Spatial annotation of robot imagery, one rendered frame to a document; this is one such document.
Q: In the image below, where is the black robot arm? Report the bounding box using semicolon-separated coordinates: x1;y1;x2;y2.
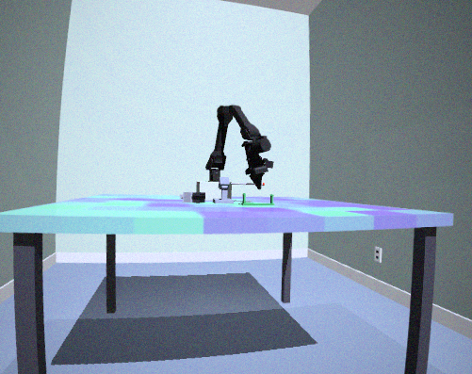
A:
205;105;274;182

